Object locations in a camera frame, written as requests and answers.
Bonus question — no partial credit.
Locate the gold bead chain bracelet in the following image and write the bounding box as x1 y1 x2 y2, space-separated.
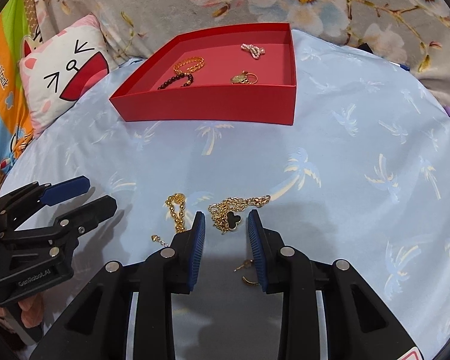
150 193 190 248

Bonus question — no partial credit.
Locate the white cat face pillow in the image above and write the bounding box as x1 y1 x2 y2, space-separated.
18 14 118 137

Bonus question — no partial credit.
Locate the blue pen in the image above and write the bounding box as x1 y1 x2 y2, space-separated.
398 63 410 72

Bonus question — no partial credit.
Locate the black bead bracelet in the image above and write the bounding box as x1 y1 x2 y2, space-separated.
157 72 194 91

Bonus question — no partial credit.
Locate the person's left hand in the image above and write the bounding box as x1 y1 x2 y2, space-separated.
0 293 44 332

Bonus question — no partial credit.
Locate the light blue palm-print cloth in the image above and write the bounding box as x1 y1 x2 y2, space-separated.
1 32 450 359

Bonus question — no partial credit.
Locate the gold twisted bangle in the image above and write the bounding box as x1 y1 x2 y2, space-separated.
173 56 206 75

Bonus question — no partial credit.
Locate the colourful cartoon bedsheet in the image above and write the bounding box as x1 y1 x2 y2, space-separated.
0 0 43 189

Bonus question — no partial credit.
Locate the pearl bracelet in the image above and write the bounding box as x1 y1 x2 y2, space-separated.
240 43 267 61

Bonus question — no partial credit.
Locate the gold hoop earring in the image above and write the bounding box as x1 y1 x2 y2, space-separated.
232 258 262 287

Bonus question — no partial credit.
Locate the grey floral blanket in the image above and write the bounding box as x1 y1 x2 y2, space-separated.
34 0 450 107

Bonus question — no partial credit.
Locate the red jewelry tray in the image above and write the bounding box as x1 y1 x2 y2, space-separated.
109 23 297 125

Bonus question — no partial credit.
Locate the gold clover pendant necklace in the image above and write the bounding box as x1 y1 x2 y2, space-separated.
208 194 272 236

